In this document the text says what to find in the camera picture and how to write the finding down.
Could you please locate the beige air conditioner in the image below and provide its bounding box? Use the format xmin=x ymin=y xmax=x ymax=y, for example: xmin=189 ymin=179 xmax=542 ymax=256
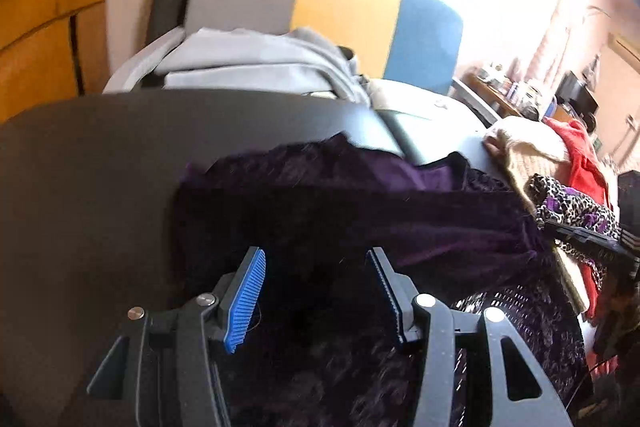
xmin=607 ymin=34 xmax=640 ymax=70

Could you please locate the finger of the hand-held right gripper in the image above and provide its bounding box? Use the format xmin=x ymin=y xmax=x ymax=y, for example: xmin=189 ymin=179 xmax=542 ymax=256
xmin=544 ymin=219 xmax=640 ymax=259

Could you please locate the purple velvet garment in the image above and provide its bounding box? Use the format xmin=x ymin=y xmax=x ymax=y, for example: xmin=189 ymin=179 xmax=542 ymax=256
xmin=170 ymin=132 xmax=596 ymax=427

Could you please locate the silver floor lamp pole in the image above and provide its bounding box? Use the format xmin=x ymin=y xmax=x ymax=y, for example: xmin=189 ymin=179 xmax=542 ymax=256
xmin=582 ymin=4 xmax=613 ymax=72

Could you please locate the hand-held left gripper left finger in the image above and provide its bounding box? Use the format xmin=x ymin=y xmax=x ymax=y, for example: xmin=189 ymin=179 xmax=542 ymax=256
xmin=86 ymin=247 xmax=267 ymax=427

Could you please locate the grey hoodie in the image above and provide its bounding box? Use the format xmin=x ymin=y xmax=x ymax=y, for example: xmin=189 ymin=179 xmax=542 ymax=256
xmin=152 ymin=27 xmax=373 ymax=105

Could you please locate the cluttered wooden side table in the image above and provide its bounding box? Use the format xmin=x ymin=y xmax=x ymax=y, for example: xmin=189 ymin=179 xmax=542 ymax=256
xmin=475 ymin=62 xmax=556 ymax=118

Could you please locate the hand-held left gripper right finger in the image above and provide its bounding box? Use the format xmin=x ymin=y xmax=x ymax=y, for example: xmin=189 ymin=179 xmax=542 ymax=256
xmin=366 ymin=248 xmax=573 ymax=427

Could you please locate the wooden desk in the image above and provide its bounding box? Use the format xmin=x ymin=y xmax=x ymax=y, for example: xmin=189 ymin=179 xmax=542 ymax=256
xmin=462 ymin=72 xmax=526 ymax=118

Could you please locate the wooden wardrobe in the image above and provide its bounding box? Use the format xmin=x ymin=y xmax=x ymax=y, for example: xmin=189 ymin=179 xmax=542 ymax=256
xmin=0 ymin=0 xmax=121 ymax=122

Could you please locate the pink patterned curtain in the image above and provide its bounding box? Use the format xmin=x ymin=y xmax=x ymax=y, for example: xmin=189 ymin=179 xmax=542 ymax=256
xmin=530 ymin=2 xmax=572 ymax=88

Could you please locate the cream knit sweater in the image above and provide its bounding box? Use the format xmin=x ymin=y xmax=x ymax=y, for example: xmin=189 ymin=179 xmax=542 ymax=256
xmin=482 ymin=116 xmax=591 ymax=313

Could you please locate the leopard print garment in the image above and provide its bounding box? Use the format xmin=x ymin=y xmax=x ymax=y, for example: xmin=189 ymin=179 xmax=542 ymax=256
xmin=527 ymin=173 xmax=621 ymax=293

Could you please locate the black monitor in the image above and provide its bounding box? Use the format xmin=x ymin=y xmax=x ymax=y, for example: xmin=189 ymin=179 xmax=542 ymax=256
xmin=557 ymin=72 xmax=601 ymax=128

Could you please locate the red knit sweater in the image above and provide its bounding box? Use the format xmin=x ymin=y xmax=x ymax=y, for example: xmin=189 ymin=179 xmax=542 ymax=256
xmin=545 ymin=117 xmax=613 ymax=318

